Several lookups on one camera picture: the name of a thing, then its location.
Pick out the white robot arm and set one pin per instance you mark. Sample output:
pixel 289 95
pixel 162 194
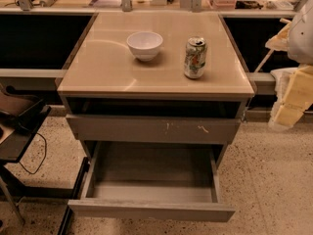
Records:
pixel 296 37

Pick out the grey open bottom drawer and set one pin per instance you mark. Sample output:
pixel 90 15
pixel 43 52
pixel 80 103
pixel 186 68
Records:
pixel 152 181

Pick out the grey drawer cabinet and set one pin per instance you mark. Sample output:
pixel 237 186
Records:
pixel 105 79

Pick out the grey middle drawer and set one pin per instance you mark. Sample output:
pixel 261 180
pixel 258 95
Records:
pixel 189 130

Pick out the grey rod with cap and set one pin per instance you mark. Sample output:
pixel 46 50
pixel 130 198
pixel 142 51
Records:
pixel 262 63

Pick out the white green soda can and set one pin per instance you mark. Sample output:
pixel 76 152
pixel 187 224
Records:
pixel 195 57

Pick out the white ceramic bowl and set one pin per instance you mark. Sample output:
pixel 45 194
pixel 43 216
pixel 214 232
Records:
pixel 144 45

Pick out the black side cart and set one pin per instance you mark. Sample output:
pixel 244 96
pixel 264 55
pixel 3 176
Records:
pixel 21 118

